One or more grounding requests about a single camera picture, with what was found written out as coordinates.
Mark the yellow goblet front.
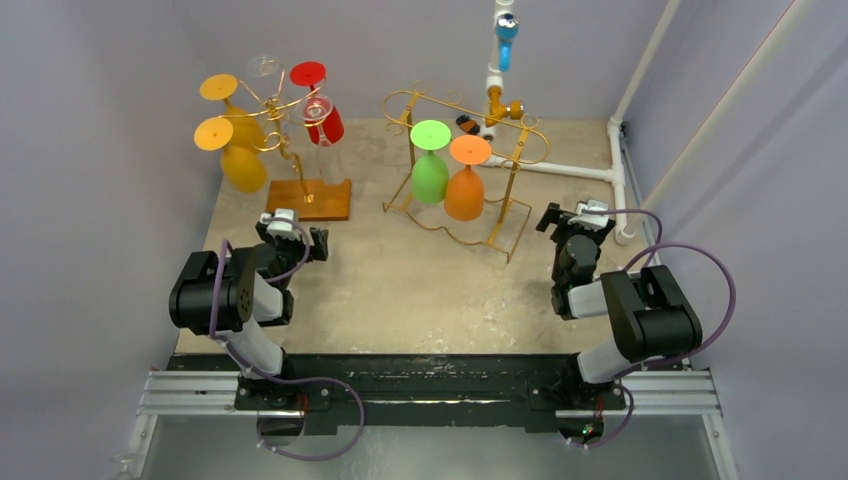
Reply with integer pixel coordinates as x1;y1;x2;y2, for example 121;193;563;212
193;117;267;193

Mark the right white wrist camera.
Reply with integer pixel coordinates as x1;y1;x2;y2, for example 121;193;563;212
569;199;610;232

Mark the yellow goblet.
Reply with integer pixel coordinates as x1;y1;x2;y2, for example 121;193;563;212
195;74;265;152
193;117;267;193

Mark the small black orange object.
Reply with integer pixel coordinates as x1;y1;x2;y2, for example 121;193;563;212
455;114;481;136

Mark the green plastic cup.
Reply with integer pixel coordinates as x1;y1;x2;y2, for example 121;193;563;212
410;120;451;204

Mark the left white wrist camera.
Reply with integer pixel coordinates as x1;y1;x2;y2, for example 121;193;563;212
256;208;301;242

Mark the aluminium rail frame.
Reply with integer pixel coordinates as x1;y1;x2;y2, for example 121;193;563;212
130;370;739;479

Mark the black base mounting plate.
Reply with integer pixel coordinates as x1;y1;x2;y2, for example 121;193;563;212
166;354;628;442

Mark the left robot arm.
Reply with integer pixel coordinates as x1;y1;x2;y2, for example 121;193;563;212
169;221;329;409

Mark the orange plastic goblet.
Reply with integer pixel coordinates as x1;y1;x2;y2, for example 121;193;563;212
444;135;492;222

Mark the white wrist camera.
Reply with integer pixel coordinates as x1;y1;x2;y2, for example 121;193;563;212
256;208;301;242
569;199;610;232

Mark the clear wine glass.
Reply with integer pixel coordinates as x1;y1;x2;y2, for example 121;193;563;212
245;53;284;78

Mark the clear stemmed glass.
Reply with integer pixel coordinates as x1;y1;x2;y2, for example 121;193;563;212
298;93;345;186

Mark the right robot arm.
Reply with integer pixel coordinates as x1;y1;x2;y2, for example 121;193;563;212
536;200;703;407

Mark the red plastic goblet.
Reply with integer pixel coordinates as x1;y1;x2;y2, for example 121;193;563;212
289;61;345;147

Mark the white pvc pipe frame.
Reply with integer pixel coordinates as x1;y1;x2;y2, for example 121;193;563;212
481;0;681;246

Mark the orange faucet tap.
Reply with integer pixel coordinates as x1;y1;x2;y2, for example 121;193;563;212
484;85;524;127

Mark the small clear tumbler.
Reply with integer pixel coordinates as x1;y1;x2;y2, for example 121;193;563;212
110;452;138;470

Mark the gold tall wire rack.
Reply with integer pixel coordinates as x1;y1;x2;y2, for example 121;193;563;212
381;84;550;261

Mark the gold swirl wine glass rack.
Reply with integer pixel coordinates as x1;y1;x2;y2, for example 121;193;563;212
230;67;352;221

